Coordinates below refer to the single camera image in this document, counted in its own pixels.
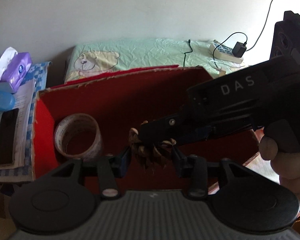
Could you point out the person's right hand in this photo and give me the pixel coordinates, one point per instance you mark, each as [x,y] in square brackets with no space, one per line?
[286,165]

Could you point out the blue checkered cloth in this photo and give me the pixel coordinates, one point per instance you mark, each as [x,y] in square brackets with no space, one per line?
[21,174]

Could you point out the clear packing tape roll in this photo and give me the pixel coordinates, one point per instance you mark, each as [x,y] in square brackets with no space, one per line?
[78,136]

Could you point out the black power adapter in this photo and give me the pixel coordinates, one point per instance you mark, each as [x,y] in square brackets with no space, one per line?
[239,49]

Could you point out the large red cardboard box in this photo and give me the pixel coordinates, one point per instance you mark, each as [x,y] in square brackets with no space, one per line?
[119,101]

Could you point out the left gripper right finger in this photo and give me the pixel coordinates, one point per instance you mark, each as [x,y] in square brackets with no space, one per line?
[194,169]

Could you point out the brown pine cone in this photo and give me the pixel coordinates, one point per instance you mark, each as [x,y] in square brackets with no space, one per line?
[148,153]

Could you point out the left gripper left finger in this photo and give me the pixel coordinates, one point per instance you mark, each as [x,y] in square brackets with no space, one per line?
[110,167]

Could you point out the white paper documents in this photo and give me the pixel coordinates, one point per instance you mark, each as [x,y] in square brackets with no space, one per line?
[20,119]

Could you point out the blue glasses case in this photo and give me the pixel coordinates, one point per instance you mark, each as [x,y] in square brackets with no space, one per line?
[7,101]

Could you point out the black smartphone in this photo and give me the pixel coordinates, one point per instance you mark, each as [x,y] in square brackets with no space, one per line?
[8,126]

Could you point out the white power strip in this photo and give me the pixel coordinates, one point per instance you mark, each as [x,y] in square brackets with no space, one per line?
[222,52]

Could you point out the purple tissue pack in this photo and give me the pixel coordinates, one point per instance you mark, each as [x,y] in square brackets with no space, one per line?
[13,68]

